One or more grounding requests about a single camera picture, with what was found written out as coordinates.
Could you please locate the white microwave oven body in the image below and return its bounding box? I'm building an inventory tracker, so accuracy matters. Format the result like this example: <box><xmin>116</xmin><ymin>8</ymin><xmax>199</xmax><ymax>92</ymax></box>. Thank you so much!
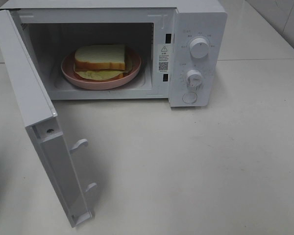
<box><xmin>0</xmin><ymin>0</ymin><xmax>227</xmax><ymax>107</ymax></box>

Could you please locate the toast sandwich with filling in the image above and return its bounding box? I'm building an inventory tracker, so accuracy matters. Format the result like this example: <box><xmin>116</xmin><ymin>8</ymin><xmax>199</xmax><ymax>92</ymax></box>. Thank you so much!
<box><xmin>73</xmin><ymin>45</ymin><xmax>133</xmax><ymax>81</ymax></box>

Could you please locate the pink round plate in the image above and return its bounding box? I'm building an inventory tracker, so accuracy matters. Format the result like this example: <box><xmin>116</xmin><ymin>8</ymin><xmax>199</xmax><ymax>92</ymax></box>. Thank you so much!
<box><xmin>61</xmin><ymin>48</ymin><xmax>142</xmax><ymax>90</ymax></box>

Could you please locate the white upper power knob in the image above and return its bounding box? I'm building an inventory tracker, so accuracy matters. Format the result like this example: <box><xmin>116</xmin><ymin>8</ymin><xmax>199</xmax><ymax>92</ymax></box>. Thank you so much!
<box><xmin>189</xmin><ymin>36</ymin><xmax>210</xmax><ymax>59</ymax></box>

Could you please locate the white microwave door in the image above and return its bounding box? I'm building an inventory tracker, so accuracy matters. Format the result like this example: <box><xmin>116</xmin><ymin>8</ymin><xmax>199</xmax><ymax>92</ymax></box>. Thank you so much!
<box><xmin>0</xmin><ymin>10</ymin><xmax>92</xmax><ymax>227</ymax></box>

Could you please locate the white lower timer knob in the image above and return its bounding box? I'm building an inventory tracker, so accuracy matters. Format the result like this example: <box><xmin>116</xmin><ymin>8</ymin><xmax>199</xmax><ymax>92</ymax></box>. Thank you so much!
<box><xmin>185</xmin><ymin>70</ymin><xmax>203</xmax><ymax>88</ymax></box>

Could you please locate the round white door button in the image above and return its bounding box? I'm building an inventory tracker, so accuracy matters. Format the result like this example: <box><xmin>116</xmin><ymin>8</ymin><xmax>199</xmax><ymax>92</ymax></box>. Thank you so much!
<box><xmin>182</xmin><ymin>92</ymin><xmax>197</xmax><ymax>104</ymax></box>

